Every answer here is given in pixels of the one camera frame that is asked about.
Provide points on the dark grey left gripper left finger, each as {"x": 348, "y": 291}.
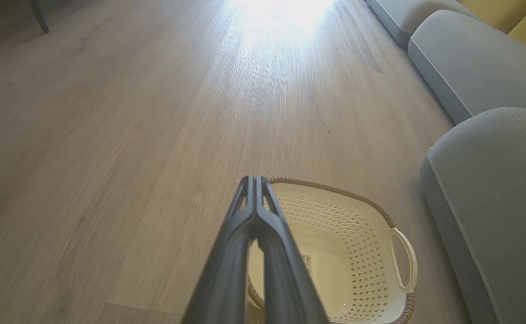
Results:
{"x": 227, "y": 270}

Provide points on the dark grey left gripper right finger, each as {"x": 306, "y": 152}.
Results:
{"x": 285, "y": 279}

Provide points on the grey fabric seat cushion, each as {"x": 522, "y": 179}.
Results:
{"x": 402, "y": 15}
{"x": 474, "y": 63}

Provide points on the white barcode sticker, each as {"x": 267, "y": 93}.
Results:
{"x": 307, "y": 264}

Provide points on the beige perforated laundry basket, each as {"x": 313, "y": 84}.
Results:
{"x": 352, "y": 252}

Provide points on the grey chair leg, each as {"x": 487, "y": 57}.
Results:
{"x": 40, "y": 15}

